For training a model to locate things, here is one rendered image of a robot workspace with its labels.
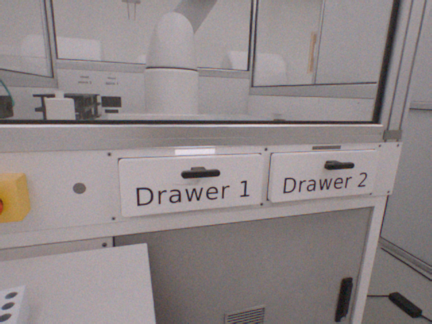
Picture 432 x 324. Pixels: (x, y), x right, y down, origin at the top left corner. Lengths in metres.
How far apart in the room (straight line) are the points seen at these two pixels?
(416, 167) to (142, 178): 1.92
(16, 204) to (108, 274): 0.18
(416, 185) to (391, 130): 1.42
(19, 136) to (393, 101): 0.79
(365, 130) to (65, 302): 0.69
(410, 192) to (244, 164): 1.78
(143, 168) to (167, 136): 0.08
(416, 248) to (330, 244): 1.50
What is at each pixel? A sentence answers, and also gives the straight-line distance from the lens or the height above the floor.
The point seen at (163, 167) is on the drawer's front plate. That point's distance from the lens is 0.52.
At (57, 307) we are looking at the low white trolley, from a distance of 0.47.
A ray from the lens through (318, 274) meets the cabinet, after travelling 0.86.
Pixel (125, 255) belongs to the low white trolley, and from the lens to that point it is 0.54.
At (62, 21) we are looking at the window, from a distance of 0.55.
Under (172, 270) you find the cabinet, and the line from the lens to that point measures 0.66.
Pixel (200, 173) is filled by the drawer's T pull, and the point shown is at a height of 0.91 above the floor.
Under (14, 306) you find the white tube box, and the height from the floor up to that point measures 0.80.
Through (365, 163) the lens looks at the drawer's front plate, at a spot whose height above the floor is 0.90.
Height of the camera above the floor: 1.05
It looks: 14 degrees down
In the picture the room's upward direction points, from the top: 2 degrees clockwise
